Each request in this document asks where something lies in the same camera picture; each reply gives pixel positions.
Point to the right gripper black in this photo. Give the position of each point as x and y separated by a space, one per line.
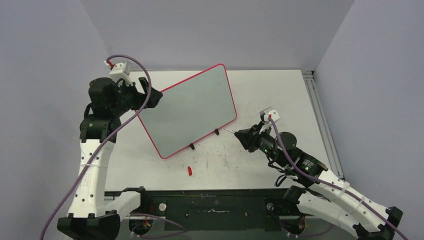
249 137

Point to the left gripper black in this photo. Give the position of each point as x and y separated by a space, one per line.
140 97

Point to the white marker pen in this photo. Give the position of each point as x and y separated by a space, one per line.
229 130

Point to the pink framed whiteboard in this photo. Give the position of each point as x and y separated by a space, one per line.
190 110

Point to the red marker cap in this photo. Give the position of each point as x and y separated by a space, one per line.
190 171

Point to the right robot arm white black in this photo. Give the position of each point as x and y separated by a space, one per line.
321 193

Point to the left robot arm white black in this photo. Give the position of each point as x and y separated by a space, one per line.
88 218

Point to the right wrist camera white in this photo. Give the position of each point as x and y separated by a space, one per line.
267 113

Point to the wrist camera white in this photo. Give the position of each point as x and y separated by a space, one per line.
120 71
267 113

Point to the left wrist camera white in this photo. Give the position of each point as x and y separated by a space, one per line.
120 71

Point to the aluminium front rail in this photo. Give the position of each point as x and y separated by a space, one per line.
82 205

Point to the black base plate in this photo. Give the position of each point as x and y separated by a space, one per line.
220 210

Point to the aluminium side rail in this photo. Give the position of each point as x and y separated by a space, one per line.
326 135

